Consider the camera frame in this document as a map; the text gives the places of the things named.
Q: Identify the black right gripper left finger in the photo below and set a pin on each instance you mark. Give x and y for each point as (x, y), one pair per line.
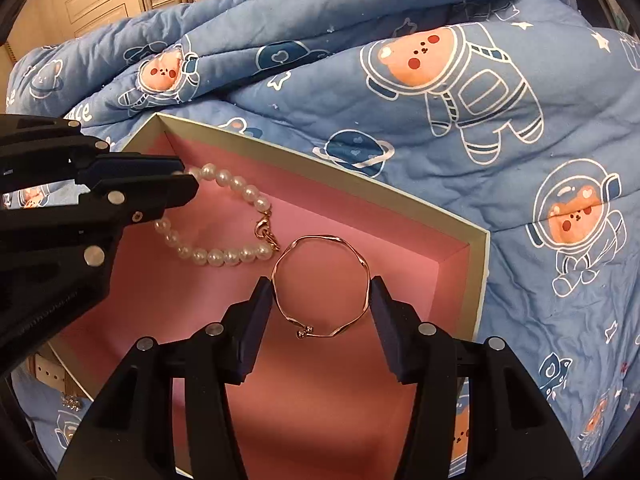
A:
(127, 432)

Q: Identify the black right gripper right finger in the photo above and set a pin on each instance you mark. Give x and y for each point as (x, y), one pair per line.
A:
(513, 432)

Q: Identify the green box pink interior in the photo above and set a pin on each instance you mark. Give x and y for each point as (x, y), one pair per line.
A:
(312, 408)

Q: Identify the rose gold bangle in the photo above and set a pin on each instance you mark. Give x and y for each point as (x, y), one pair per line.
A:
(321, 286)

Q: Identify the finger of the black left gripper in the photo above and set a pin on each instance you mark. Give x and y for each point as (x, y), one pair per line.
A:
(41, 150)
(43, 243)

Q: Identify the blue astronaut bear quilt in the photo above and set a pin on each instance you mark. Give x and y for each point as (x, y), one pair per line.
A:
(518, 115)

